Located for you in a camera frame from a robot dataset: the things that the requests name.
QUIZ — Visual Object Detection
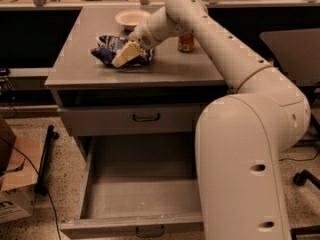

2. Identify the black floor rail left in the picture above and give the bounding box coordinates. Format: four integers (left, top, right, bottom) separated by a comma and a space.
34, 125, 59, 196

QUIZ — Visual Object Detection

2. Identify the cardboard box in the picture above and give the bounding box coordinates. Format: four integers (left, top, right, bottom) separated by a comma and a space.
0, 117, 42, 223

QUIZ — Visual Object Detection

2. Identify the office chair wheel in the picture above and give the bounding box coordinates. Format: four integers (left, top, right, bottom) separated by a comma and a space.
293, 170, 320, 190

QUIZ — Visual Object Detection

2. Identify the white paper bowl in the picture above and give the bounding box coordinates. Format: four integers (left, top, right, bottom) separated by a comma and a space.
115, 9, 150, 31

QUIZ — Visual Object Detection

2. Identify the orange soda can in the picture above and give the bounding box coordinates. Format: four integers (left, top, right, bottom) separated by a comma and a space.
177, 33, 194, 52

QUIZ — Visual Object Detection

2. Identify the closed grey upper drawer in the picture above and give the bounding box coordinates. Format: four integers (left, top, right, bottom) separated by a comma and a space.
59, 104, 201, 136

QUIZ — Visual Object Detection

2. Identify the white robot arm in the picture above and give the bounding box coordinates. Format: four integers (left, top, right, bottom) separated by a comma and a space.
112, 0, 311, 240

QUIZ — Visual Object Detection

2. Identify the open grey lower drawer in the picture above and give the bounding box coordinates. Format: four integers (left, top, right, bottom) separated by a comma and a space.
61, 132, 203, 239

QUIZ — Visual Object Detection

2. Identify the black cable on floor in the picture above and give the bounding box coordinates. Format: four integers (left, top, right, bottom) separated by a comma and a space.
279, 147, 320, 163

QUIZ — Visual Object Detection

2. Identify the blue chip bag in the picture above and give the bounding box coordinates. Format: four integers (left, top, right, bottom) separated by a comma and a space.
90, 35, 153, 67

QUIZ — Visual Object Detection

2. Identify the grey drawer cabinet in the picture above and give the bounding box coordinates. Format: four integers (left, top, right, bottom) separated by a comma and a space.
45, 6, 227, 155

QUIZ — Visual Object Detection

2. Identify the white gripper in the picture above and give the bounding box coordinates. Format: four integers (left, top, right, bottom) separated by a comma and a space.
112, 19, 157, 68

